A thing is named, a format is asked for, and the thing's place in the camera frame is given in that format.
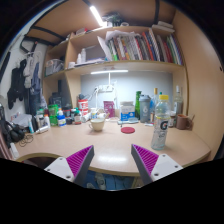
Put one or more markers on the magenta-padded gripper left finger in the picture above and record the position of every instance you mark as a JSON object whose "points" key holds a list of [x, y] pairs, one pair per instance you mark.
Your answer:
{"points": [[77, 160]]}

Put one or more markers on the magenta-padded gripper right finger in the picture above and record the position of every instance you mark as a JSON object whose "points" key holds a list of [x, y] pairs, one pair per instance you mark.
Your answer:
{"points": [[147, 159]]}

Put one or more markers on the clear yellow-capped drink bottle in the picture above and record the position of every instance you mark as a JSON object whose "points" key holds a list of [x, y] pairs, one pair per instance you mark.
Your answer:
{"points": [[160, 126]]}

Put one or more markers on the flat round red coaster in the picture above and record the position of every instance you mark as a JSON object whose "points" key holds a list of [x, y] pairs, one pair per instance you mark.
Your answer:
{"points": [[128, 130]]}

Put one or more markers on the cream ceramic cup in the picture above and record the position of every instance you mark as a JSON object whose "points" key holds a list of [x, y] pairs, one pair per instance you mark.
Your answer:
{"points": [[97, 124]]}

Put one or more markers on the dark bottle with green cap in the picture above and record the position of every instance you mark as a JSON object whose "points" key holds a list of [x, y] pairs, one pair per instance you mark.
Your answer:
{"points": [[77, 117]]}

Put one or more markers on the white bottle with blue cap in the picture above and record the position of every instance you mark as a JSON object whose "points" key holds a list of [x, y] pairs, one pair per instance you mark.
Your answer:
{"points": [[61, 119]]}

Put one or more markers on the brown jar with white lid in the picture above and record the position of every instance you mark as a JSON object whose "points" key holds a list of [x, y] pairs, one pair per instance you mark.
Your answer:
{"points": [[172, 120]]}

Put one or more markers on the grey shaker bottle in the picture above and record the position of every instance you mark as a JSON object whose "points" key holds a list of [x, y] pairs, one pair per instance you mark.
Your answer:
{"points": [[144, 110]]}

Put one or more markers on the small white blue-labelled bottle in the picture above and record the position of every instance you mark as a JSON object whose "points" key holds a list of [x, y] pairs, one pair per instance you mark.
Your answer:
{"points": [[94, 114]]}

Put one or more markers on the blue and white box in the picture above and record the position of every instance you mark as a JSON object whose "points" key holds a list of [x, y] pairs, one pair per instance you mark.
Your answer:
{"points": [[127, 111]]}

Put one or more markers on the green plastic container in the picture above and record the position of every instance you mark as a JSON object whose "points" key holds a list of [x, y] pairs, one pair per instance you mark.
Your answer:
{"points": [[53, 113]]}

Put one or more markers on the green glass bottle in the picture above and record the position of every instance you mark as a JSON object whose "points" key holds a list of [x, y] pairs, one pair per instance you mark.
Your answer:
{"points": [[137, 103]]}

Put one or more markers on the glass bottle with yellow cap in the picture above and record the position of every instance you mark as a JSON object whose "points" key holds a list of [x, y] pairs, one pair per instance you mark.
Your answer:
{"points": [[154, 100]]}

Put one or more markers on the magenta snack pouch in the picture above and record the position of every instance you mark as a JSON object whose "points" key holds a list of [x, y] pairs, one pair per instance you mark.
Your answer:
{"points": [[109, 108]]}

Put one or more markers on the clear glass bottle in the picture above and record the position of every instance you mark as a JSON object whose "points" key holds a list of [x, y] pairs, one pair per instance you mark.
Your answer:
{"points": [[178, 103]]}

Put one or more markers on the white power strip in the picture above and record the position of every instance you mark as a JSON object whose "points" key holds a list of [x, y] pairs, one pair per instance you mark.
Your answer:
{"points": [[105, 88]]}

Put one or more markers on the under-shelf white light bar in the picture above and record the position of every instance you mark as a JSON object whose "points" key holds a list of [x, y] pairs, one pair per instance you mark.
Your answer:
{"points": [[109, 71]]}

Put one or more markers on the hanging dark clothes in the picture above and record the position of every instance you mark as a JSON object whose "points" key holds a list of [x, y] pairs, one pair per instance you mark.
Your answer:
{"points": [[23, 80]]}

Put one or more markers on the wooden shelf unit with books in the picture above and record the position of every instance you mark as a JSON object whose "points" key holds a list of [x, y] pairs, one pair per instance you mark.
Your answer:
{"points": [[133, 50]]}

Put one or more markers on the ceiling tube light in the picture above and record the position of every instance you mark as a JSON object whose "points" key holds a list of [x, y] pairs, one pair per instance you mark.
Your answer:
{"points": [[96, 15]]}

